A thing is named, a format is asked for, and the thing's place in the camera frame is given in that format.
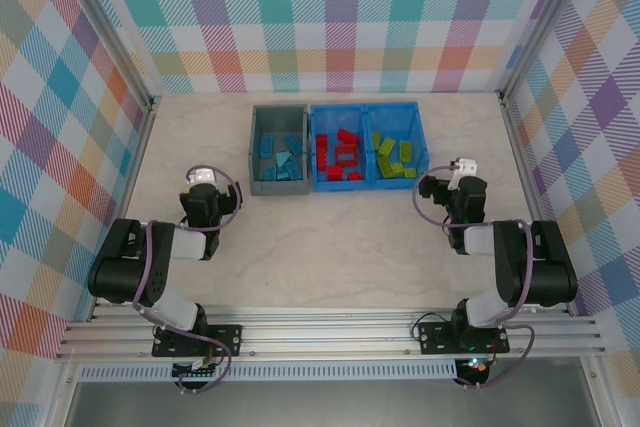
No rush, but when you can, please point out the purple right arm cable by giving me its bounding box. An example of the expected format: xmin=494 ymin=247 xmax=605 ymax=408
xmin=412 ymin=165 xmax=537 ymax=392

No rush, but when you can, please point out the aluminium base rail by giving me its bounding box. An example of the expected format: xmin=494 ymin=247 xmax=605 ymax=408
xmin=53 ymin=300 xmax=610 ymax=362

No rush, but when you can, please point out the grey plastic bin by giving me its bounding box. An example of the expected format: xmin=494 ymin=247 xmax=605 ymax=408
xmin=248 ymin=103 xmax=310 ymax=197

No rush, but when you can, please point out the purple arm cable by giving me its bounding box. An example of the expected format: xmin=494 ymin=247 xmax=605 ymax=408
xmin=132 ymin=165 xmax=245 ymax=394
xmin=412 ymin=165 xmax=537 ymax=392

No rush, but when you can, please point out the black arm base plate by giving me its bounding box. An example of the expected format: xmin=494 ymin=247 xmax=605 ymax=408
xmin=152 ymin=322 xmax=244 ymax=359
xmin=417 ymin=321 xmax=511 ymax=354

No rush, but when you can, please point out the slotted grey cable duct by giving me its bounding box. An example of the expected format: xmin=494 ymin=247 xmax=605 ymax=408
xmin=77 ymin=363 xmax=460 ymax=383

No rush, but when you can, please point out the red lego window frame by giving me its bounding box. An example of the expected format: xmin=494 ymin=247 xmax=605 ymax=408
xmin=334 ymin=143 xmax=361 ymax=169

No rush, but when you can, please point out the blue plastic bin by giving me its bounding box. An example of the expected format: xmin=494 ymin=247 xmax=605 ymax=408
xmin=365 ymin=99 xmax=432 ymax=192
xmin=309 ymin=101 xmax=372 ymax=193

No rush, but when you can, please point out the green circuit board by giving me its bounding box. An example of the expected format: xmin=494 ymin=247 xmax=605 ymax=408
xmin=172 ymin=356 xmax=222 ymax=379

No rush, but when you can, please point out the aluminium side rail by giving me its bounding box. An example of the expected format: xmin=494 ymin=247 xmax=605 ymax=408
xmin=499 ymin=90 xmax=609 ymax=338
xmin=88 ymin=94 xmax=164 ymax=323

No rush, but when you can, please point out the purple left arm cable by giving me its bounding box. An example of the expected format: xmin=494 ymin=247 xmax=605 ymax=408
xmin=132 ymin=165 xmax=245 ymax=394

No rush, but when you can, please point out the aluminium frame post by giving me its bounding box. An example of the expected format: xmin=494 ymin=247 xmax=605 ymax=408
xmin=58 ymin=0 xmax=164 ymax=116
xmin=497 ymin=0 xmax=599 ymax=103

